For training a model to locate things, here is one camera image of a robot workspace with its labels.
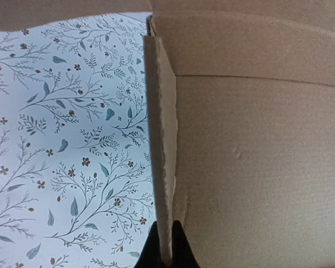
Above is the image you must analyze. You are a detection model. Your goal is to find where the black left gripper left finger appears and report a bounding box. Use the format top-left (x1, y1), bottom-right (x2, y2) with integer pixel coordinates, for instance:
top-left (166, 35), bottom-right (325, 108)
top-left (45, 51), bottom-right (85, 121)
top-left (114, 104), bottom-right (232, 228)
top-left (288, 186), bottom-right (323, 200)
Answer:
top-left (135, 222), bottom-right (162, 268)

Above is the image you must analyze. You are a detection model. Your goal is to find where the floral patterned table mat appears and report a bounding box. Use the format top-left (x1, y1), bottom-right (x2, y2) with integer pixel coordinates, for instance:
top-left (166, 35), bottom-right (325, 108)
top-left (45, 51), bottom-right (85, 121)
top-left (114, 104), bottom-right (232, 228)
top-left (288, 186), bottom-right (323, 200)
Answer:
top-left (0, 13), bottom-right (155, 267)

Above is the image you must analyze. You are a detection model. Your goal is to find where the brown cardboard box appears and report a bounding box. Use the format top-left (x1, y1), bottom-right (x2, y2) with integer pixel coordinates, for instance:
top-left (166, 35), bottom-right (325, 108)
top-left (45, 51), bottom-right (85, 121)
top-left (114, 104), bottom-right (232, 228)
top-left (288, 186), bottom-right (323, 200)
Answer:
top-left (0, 1), bottom-right (335, 267)

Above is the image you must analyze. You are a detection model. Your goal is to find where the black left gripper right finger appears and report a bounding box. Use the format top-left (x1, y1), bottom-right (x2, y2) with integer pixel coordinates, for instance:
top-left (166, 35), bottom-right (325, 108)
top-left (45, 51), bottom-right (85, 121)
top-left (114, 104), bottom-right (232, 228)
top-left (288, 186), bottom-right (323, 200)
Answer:
top-left (172, 221), bottom-right (200, 268)

